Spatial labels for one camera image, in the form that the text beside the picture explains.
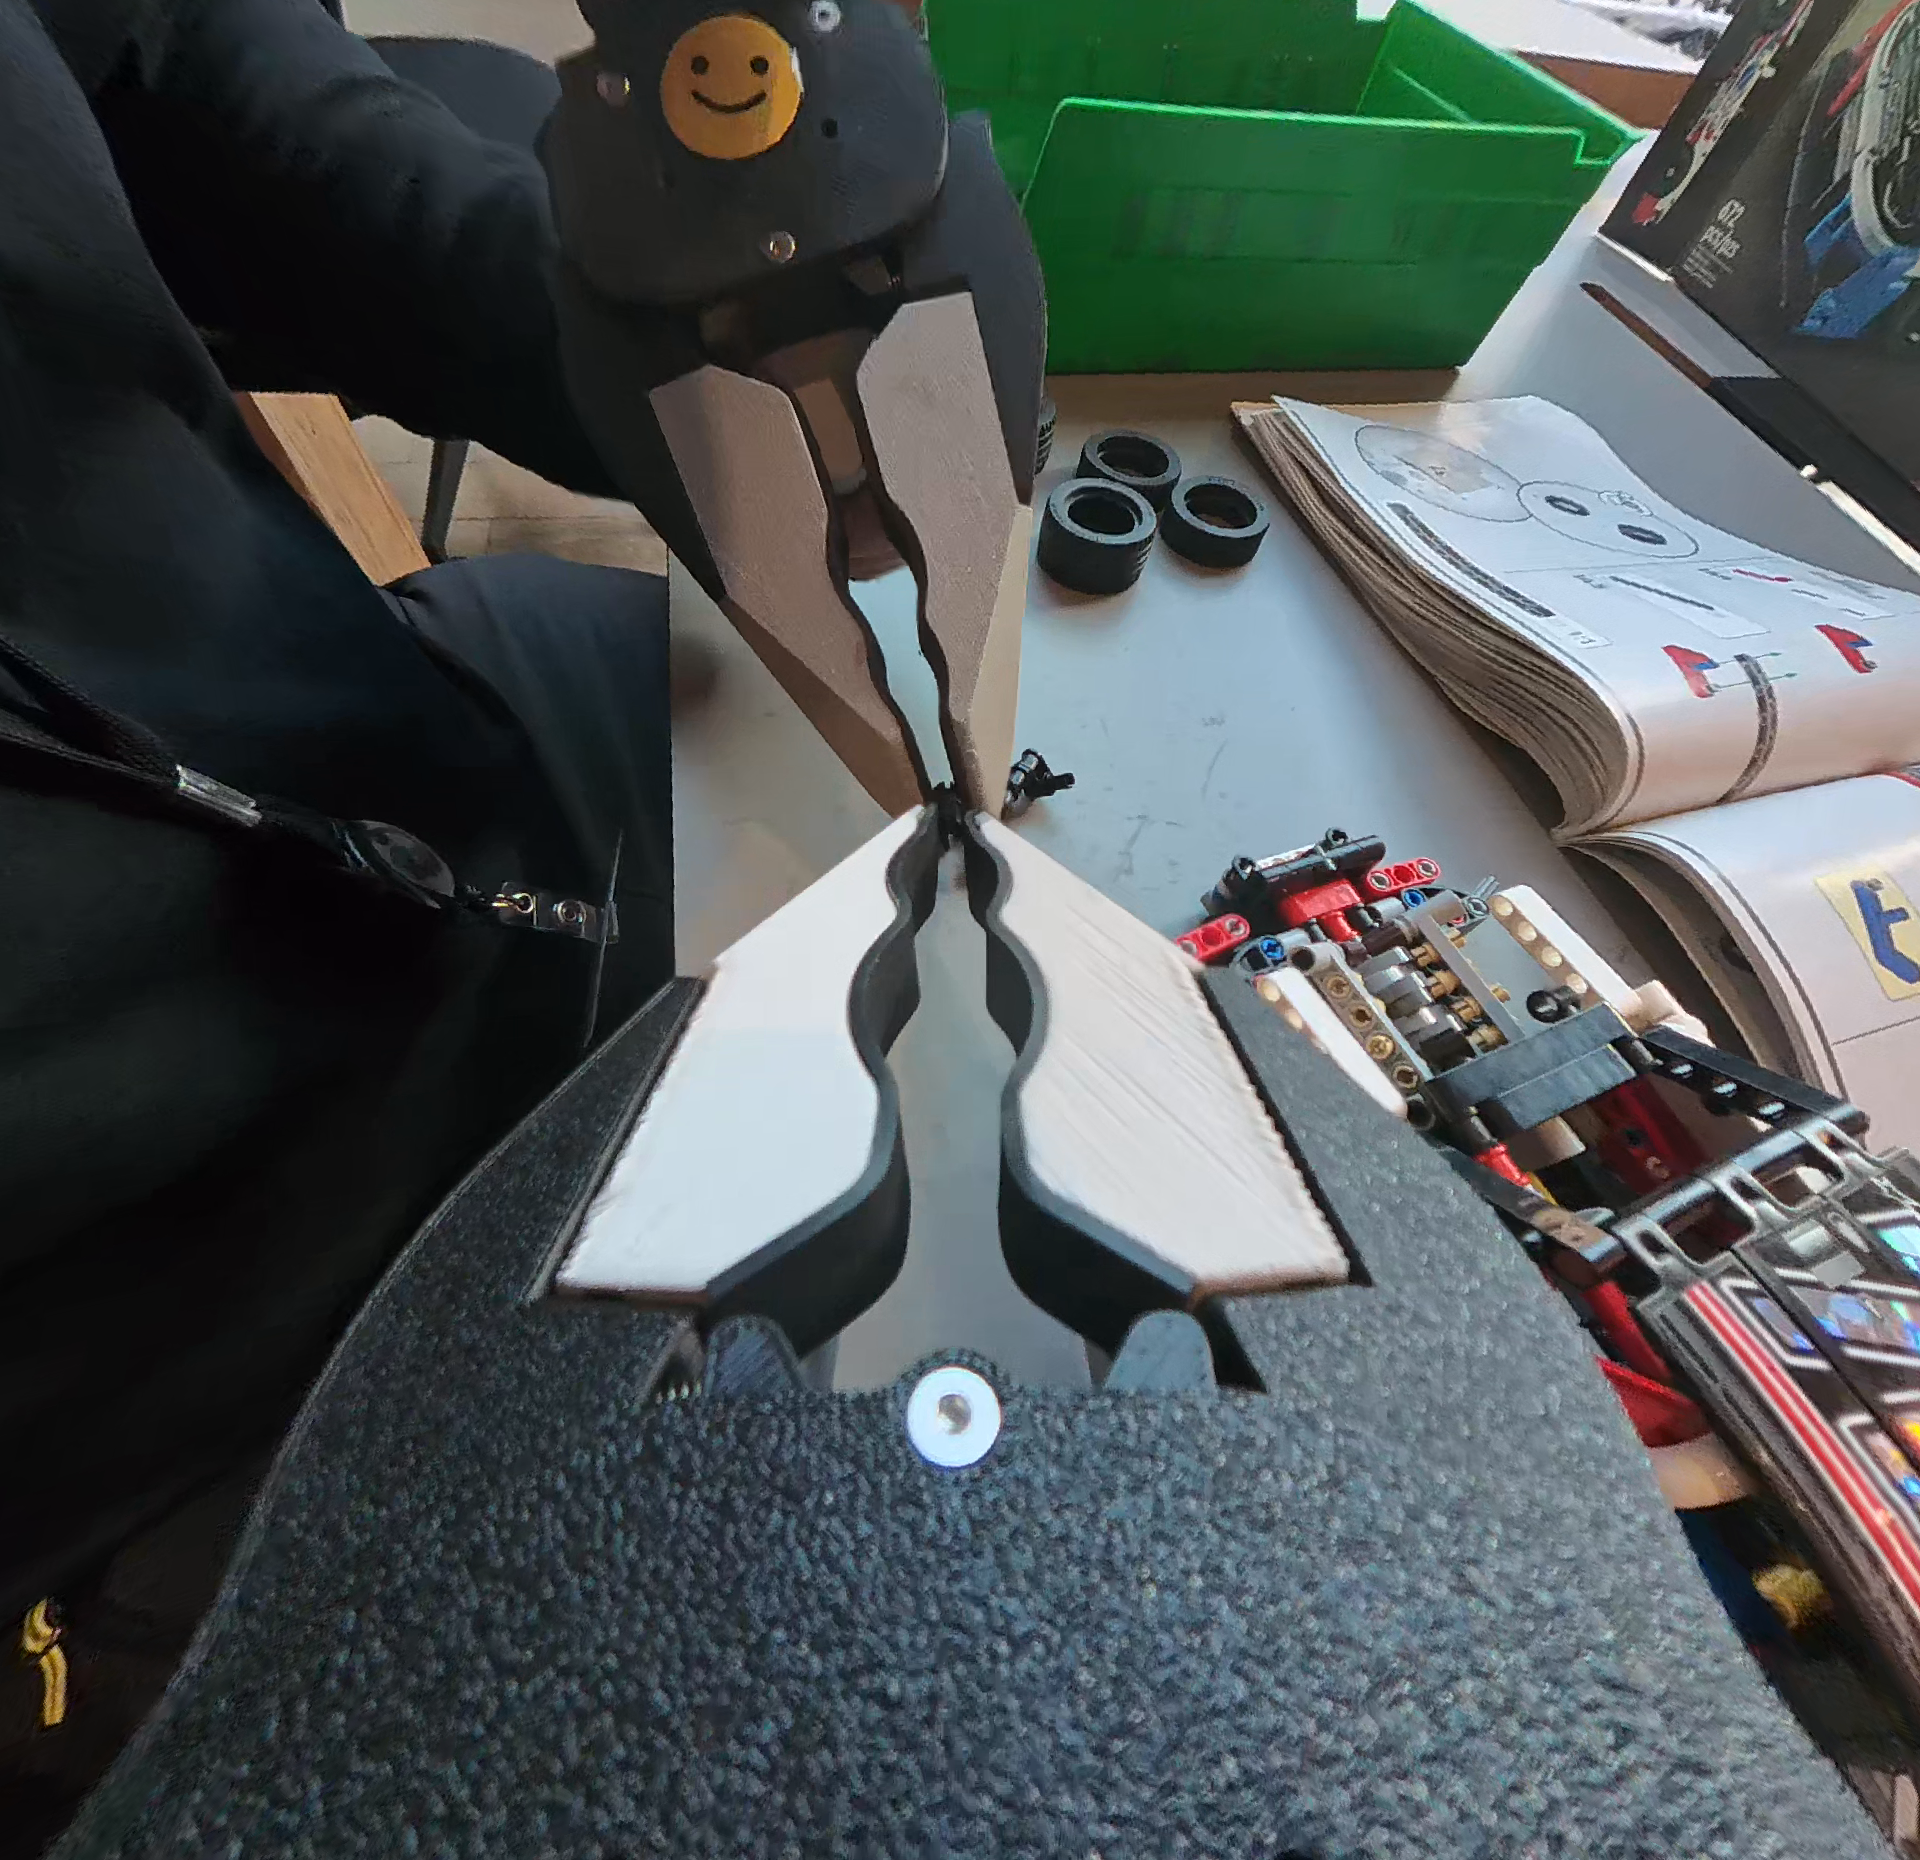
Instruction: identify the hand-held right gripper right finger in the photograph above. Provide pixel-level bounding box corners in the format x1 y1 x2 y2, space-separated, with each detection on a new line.
960 811 1355 1358

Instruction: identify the toy brick race car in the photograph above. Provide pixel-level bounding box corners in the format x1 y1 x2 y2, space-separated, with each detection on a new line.
1173 825 1920 1820

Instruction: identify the instruction booklet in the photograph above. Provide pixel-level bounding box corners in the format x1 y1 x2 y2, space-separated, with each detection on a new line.
1231 392 1920 1142

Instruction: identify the wooden box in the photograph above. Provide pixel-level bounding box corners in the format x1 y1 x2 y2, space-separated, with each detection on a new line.
232 392 435 585

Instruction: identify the person's left forearm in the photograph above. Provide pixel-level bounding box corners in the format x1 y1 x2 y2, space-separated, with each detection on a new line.
91 0 610 489

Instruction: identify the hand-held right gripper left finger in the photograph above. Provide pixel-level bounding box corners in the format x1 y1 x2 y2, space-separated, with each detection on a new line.
552 805 948 1351

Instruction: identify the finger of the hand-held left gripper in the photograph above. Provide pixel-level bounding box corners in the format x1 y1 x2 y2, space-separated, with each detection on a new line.
851 287 1036 817
648 364 942 816

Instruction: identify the clear badge holder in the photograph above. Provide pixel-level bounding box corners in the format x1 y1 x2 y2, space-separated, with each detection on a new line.
575 839 627 1070

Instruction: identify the black lanyard with metal clip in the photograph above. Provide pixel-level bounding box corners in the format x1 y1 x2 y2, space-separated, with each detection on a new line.
0 644 619 947

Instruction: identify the black toy set box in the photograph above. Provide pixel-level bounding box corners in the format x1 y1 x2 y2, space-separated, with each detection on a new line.
1596 0 1920 551

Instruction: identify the person's black-clothed body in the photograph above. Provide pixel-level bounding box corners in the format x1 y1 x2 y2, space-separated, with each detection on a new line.
0 0 674 1860

